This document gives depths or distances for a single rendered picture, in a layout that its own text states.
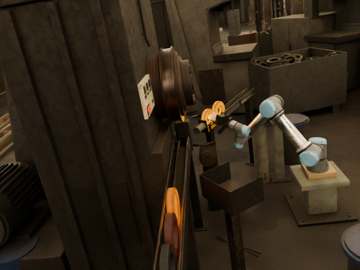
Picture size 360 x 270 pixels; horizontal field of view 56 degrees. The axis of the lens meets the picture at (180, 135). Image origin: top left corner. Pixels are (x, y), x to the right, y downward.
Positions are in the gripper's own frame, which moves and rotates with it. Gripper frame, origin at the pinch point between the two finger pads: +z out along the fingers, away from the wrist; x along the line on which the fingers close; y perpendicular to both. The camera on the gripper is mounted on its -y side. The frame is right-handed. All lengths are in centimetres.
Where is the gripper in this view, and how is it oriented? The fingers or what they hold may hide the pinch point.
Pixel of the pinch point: (208, 117)
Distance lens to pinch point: 271.8
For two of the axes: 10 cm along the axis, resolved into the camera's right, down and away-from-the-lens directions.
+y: 0.9, -8.5, -5.2
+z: -7.8, -3.8, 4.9
